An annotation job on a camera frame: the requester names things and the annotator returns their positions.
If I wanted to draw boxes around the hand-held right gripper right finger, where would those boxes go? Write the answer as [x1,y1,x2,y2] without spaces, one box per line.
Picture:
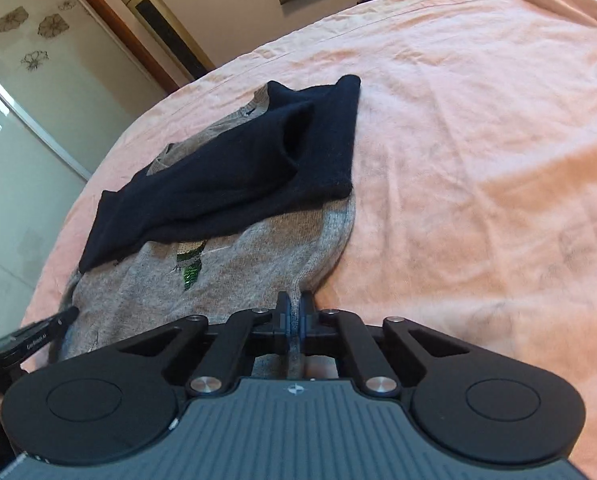
[300,290,473,399]

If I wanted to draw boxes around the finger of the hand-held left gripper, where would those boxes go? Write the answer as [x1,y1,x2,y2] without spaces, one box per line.
[26,307,81,350]

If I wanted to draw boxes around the floral glass wardrobe door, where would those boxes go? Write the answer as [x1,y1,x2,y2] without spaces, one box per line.
[0,0,168,358]

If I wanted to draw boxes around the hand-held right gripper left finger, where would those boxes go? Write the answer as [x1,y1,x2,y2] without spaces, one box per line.
[113,291,294,394]

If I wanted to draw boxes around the pink bed sheet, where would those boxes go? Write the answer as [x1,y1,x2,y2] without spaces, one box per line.
[21,0,597,463]

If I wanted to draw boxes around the wooden door frame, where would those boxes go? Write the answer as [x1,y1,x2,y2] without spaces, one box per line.
[51,0,180,94]

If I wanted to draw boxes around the gold tower air conditioner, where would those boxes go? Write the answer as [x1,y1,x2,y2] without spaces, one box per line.
[113,0,216,79]

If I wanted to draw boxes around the grey sweater with navy sleeves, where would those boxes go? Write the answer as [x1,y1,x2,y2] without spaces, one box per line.
[48,74,363,381]

